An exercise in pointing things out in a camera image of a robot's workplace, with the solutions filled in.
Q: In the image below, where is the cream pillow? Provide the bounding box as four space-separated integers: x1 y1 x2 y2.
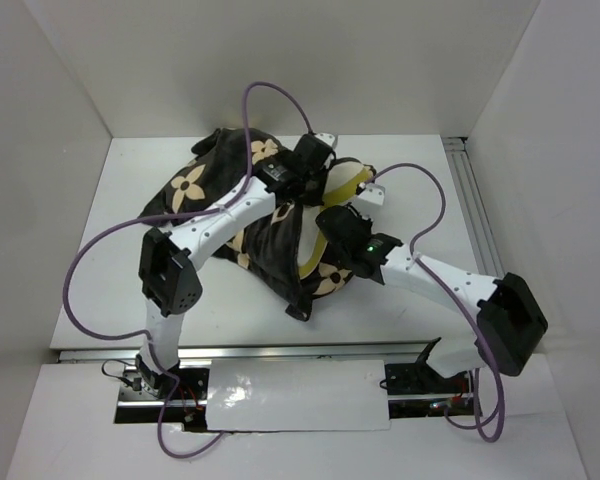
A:
297 157 377 280

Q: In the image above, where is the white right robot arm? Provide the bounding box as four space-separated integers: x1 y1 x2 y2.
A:
316 205 548 392

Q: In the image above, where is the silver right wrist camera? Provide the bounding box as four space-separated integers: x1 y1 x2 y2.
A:
356 182 385 209

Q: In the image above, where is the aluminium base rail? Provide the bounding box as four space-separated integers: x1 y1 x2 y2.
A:
59 342 427 363

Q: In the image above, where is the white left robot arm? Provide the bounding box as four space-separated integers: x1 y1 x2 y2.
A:
136 133 337 399

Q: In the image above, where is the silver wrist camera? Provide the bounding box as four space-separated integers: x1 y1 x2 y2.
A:
356 182 385 209
315 132 338 150

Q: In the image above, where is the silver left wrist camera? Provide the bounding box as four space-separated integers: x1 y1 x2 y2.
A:
315 132 338 150

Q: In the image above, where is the black floral pillowcase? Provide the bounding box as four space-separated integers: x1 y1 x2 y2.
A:
139 129 377 322

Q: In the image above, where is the white cover plate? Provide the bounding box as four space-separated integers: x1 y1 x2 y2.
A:
205 359 390 432

